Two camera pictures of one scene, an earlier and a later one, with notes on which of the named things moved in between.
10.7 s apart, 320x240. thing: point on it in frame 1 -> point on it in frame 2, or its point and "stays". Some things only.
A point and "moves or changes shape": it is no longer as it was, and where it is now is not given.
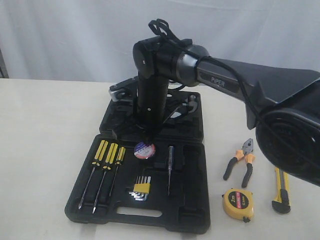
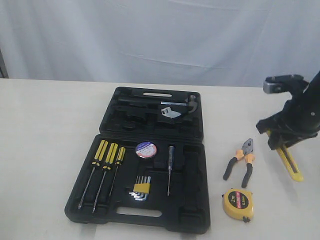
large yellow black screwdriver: (97, 161) stays
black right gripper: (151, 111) -> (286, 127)
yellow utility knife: (282, 203) moves or changes shape
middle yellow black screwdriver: (107, 166) stays
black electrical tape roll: (144, 151) stays
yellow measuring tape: (238, 204) stays
